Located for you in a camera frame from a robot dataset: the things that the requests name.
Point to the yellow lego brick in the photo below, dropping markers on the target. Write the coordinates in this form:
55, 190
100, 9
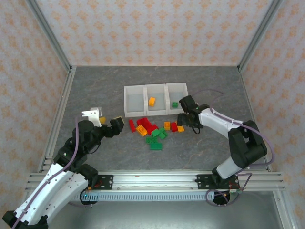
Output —
180, 129
141, 130
167, 125
151, 101

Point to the large red lego brick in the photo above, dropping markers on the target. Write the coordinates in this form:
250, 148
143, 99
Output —
143, 121

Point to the long green lego brick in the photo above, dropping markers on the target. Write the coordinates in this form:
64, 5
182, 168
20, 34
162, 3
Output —
151, 140
156, 146

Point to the small green lego brick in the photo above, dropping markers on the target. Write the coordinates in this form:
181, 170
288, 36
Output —
175, 104

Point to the black mounting plate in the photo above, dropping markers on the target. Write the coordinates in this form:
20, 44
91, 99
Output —
106, 182
203, 182

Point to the small green circuit board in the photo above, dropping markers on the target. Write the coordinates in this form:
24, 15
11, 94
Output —
235, 190

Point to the aluminium frame rail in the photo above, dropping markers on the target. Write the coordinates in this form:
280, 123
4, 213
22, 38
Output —
57, 119
254, 119
155, 65

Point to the wide aluminium base rail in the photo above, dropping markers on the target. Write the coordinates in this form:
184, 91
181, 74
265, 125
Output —
155, 181

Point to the aluminium upright post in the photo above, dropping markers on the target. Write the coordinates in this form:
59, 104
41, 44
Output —
47, 34
283, 210
261, 35

